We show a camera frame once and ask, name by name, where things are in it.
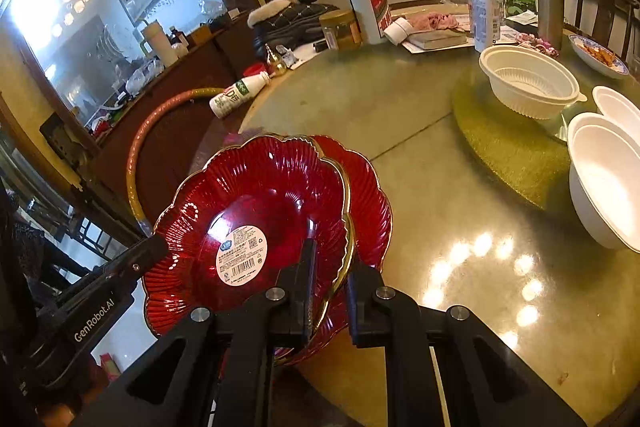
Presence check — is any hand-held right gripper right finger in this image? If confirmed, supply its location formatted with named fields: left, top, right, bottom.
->
left=346, top=259, right=588, bottom=427

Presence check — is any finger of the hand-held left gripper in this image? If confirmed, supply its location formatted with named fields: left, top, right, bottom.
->
left=99, top=234, right=169, bottom=304

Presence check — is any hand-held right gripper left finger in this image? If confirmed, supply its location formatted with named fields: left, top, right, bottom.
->
left=82, top=238, right=321, bottom=427

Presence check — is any red glass plate with label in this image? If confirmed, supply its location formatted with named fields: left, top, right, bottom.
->
left=142, top=134, right=353, bottom=353

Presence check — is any white foam bowl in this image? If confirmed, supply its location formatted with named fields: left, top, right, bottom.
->
left=567, top=112, right=640, bottom=254
left=591, top=85, right=640, bottom=132

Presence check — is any white ribbed plastic bowl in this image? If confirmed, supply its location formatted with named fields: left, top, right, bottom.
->
left=478, top=44, right=588, bottom=122

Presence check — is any white milk bottle green label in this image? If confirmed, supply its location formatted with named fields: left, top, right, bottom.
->
left=209, top=72, right=272, bottom=118

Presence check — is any wooden sideboard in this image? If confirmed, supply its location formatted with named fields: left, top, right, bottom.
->
left=87, top=14, right=281, bottom=218

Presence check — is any green round turntable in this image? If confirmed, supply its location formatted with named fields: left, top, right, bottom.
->
left=451, top=62, right=576, bottom=210

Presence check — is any white tall cup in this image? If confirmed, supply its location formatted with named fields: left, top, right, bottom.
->
left=141, top=19, right=179, bottom=68

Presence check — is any glass jar gold lid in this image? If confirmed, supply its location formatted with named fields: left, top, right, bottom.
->
left=319, top=9, right=362, bottom=52

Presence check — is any dark jacket with fur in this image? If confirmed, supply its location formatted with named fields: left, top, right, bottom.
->
left=247, top=0, right=341, bottom=58

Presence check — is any small white cup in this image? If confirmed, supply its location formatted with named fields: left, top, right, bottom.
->
left=382, top=17, right=412, bottom=46

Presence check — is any book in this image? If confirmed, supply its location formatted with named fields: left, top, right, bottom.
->
left=402, top=28, right=473, bottom=54

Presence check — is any white liquor bottle red cap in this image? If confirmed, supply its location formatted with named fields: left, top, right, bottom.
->
left=344, top=0, right=393, bottom=45

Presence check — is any pink cloth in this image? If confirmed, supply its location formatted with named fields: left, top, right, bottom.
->
left=407, top=12, right=461, bottom=32

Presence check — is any white tube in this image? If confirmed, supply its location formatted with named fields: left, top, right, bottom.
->
left=468, top=0, right=502, bottom=52

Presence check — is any pink flower ornament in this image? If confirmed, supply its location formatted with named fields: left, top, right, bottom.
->
left=515, top=32, right=560, bottom=58

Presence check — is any blue white plate with food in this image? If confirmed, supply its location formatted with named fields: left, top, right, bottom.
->
left=568, top=33, right=630, bottom=80

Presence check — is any steel thermos flask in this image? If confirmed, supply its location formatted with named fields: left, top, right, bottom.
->
left=536, top=0, right=566, bottom=52

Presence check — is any wooden chair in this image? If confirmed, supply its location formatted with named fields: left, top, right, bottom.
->
left=565, top=0, right=640, bottom=62

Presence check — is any large wall mirror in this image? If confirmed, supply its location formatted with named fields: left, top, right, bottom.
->
left=0, top=0, right=226, bottom=122

